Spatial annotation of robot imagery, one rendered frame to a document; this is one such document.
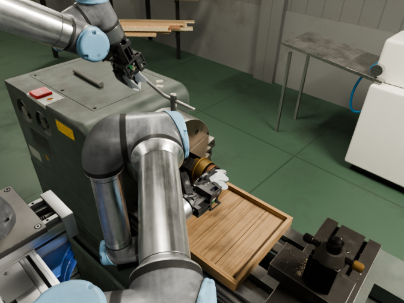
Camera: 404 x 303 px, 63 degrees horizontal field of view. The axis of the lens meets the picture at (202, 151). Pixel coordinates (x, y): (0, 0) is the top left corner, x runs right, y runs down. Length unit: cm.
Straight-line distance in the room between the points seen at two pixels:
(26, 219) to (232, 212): 70
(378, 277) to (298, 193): 166
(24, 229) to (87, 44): 48
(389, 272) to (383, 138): 181
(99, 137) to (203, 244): 59
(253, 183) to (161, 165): 215
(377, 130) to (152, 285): 256
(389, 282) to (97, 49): 103
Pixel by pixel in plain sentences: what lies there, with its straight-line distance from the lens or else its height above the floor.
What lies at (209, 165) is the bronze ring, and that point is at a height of 111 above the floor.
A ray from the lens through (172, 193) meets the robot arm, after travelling 61.
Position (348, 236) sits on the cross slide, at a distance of 119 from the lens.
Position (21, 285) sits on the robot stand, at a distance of 96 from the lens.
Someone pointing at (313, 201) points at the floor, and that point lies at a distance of 274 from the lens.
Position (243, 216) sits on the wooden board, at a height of 88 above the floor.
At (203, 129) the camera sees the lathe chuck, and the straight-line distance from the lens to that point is 121.
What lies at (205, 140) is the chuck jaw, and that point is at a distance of 122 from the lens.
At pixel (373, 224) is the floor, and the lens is 274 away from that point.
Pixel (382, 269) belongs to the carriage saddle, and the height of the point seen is 93.
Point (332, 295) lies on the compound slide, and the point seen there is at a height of 102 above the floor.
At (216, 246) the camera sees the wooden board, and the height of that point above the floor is 89.
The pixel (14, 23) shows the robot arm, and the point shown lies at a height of 162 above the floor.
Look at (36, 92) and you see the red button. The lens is 135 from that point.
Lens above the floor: 180
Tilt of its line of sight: 36 degrees down
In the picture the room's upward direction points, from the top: 1 degrees clockwise
